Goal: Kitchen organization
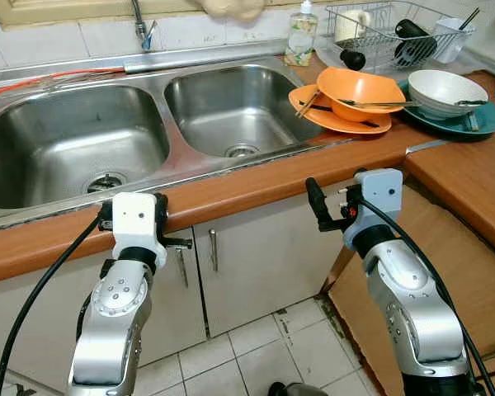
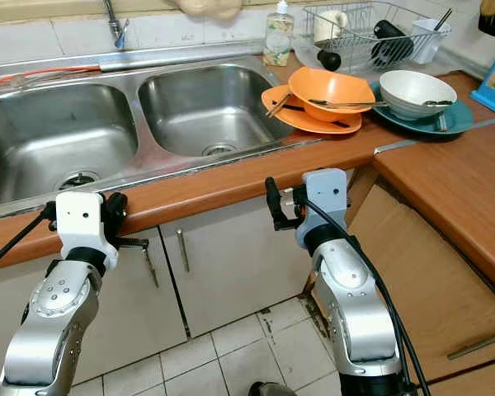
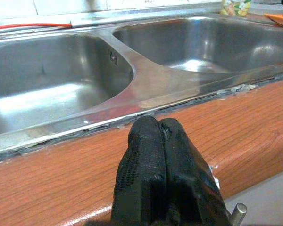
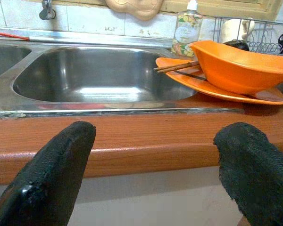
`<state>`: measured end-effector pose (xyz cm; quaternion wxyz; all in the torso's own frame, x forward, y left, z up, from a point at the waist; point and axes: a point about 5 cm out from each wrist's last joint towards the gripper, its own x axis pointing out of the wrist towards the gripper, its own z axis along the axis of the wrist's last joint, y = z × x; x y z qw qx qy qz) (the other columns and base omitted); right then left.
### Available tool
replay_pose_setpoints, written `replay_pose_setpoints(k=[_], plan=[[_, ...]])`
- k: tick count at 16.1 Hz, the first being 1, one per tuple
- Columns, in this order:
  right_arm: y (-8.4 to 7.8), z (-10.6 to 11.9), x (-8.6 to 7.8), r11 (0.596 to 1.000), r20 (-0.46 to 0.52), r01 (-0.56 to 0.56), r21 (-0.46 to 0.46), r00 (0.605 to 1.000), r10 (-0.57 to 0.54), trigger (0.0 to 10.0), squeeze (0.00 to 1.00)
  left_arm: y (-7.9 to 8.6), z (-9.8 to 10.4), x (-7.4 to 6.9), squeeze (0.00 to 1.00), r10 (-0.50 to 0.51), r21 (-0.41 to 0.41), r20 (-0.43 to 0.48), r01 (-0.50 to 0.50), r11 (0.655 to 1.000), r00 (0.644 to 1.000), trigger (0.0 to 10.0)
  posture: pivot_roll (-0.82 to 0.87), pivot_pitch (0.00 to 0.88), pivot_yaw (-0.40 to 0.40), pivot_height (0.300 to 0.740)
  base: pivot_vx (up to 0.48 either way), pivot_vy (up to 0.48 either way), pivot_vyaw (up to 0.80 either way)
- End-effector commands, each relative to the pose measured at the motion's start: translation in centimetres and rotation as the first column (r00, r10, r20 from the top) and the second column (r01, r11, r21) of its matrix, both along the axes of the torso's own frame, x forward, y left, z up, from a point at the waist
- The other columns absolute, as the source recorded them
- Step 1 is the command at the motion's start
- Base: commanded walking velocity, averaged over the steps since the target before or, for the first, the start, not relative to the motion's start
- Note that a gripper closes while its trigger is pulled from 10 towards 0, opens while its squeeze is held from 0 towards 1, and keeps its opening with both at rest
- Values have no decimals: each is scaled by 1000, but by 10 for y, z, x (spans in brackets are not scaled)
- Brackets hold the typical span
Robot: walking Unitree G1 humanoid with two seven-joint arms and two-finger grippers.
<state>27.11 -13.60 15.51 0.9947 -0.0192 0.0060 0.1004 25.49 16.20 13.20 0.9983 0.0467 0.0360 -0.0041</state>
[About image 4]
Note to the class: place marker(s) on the stainless steel double sink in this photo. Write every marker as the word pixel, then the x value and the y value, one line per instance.
pixel 96 77

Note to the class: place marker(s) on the brown wooden chopstick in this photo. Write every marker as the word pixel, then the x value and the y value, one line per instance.
pixel 177 65
pixel 179 68

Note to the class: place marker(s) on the orange plastic plate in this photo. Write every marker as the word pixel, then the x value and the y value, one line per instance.
pixel 184 83

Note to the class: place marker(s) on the small black rounded object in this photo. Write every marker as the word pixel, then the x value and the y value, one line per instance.
pixel 238 44

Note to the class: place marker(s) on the chrome wall tap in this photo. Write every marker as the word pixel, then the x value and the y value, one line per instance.
pixel 46 13

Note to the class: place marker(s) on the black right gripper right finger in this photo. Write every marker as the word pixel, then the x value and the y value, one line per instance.
pixel 257 174

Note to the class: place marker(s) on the thin black strip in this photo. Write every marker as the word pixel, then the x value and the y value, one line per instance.
pixel 193 76

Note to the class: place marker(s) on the white ceramic mug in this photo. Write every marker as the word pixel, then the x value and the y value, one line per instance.
pixel 232 30

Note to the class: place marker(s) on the floral soap pump bottle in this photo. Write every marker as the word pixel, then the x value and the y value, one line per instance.
pixel 186 33

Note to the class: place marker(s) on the beige plastic cutting board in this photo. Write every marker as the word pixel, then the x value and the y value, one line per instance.
pixel 141 9

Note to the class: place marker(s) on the orange plastic bowl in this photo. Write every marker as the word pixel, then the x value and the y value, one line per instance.
pixel 238 70

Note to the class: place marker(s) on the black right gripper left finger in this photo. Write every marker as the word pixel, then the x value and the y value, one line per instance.
pixel 44 179

